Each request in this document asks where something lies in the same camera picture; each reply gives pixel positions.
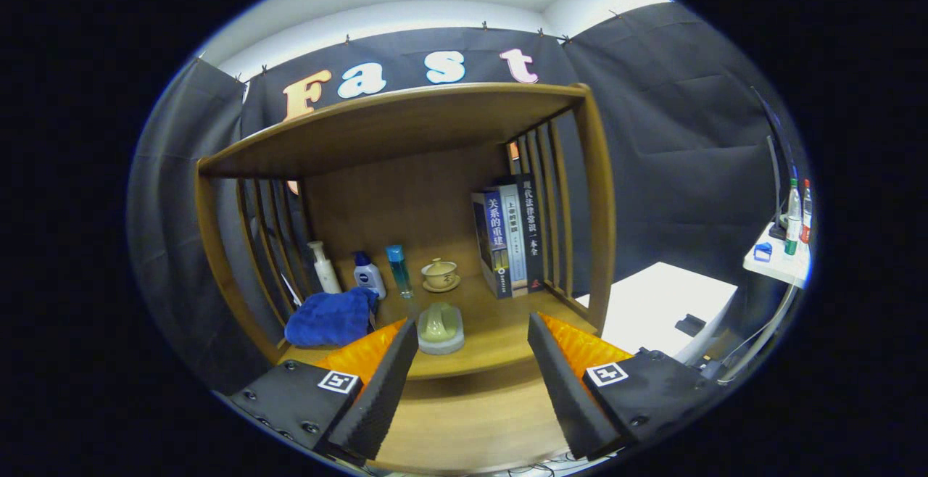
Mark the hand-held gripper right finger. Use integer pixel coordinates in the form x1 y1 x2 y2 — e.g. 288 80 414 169
527 312 726 461

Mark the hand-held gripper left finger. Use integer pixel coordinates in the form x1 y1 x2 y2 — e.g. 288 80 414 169
228 318 420 463

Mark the wooden countertop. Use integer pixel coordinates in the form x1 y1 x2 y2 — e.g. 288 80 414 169
279 274 599 381

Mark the wooden cabinet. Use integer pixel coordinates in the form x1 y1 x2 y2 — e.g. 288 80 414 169
194 83 617 474

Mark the blue towel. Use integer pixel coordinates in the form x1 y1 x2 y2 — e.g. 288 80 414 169
284 287 379 348

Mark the white lotion bottle blue cap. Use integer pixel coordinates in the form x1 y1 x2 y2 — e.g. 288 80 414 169
353 251 387 300

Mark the blue glass bottle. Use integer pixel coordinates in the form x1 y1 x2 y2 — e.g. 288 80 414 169
385 245 414 299

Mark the beige lidded teacup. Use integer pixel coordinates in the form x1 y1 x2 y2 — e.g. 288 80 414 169
421 257 461 294

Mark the white pump bottle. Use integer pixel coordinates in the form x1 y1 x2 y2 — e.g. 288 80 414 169
307 240 342 295

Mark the white-spine book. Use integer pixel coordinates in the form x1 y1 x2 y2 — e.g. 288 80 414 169
499 182 529 295

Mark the black-spine book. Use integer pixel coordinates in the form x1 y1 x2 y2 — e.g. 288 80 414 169
507 174 546 293

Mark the blue-spine book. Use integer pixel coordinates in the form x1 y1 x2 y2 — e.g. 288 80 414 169
471 187 513 299

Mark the white side table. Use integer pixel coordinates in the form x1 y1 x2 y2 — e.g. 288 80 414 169
743 222 811 289

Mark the green-label bottle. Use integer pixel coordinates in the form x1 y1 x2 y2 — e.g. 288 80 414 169
784 178 802 256

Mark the dark monitor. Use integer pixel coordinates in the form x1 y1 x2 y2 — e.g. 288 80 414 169
750 86 798 240

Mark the grey cable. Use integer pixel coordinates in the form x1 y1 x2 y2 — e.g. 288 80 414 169
718 285 798 383

